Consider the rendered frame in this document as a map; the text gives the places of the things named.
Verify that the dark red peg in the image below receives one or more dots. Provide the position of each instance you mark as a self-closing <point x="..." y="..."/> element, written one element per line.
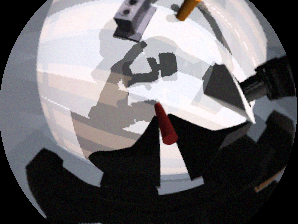
<point x="167" y="132"/>

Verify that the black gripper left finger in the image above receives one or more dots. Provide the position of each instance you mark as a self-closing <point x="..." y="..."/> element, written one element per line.
<point x="142" y="157"/>

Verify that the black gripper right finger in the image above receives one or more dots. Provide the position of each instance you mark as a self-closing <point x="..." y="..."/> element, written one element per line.
<point x="199" y="146"/>

